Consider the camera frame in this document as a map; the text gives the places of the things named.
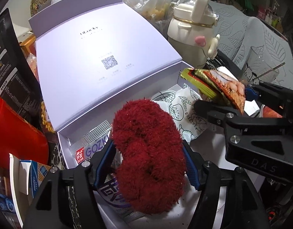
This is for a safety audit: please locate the colourful shrimp snack packet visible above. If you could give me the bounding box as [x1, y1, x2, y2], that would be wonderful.
[181, 68, 246, 114]

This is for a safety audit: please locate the white printed bread packet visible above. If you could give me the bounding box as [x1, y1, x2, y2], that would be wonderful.
[151, 84, 208, 143]

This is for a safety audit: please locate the white purple GOZK snack packet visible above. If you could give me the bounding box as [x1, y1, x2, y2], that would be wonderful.
[69, 120, 145, 223]

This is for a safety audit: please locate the red fuzzy scrunchie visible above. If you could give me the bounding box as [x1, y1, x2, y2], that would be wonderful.
[112, 99, 186, 214]

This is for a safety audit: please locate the red apple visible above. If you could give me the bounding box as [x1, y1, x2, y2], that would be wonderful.
[260, 105, 282, 118]

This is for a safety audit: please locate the glass mug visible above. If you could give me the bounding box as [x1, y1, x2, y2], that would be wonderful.
[240, 51, 285, 85]

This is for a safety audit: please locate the grey leaf pattern cushion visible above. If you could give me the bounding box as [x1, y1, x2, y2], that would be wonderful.
[209, 1, 293, 90]

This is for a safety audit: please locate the blue white medicine box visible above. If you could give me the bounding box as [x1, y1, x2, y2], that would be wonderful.
[9, 154, 51, 226]

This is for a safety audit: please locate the red plastic container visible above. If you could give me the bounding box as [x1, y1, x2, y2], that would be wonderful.
[0, 97, 49, 169]

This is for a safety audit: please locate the open lavender gift box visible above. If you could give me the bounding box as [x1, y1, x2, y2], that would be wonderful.
[28, 0, 227, 229]

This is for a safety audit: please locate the black printed package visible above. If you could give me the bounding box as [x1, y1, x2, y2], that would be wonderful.
[0, 9, 41, 128]

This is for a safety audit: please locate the white cable coil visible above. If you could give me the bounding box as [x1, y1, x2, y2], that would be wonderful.
[151, 89, 179, 102]

